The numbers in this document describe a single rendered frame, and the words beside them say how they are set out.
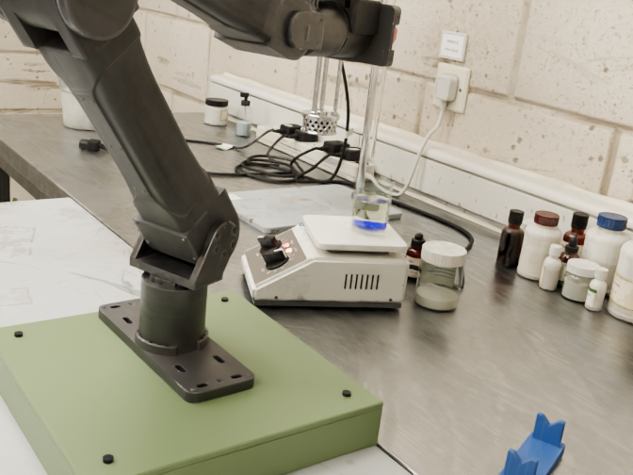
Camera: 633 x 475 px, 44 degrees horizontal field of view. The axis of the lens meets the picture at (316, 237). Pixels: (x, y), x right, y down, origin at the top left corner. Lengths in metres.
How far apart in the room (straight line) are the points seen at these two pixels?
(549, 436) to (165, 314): 0.38
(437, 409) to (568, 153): 0.69
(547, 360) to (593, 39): 0.60
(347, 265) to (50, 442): 0.47
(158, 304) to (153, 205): 0.10
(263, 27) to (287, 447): 0.36
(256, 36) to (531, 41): 0.81
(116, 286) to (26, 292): 0.11
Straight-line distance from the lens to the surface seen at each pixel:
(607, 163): 1.37
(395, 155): 1.64
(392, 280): 1.02
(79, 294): 1.02
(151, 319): 0.75
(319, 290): 1.00
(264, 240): 1.06
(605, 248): 1.22
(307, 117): 1.38
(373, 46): 0.91
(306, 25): 0.78
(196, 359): 0.75
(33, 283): 1.06
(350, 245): 0.99
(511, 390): 0.90
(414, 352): 0.94
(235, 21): 0.71
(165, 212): 0.70
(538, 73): 1.45
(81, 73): 0.61
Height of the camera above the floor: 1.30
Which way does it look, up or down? 18 degrees down
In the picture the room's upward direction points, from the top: 6 degrees clockwise
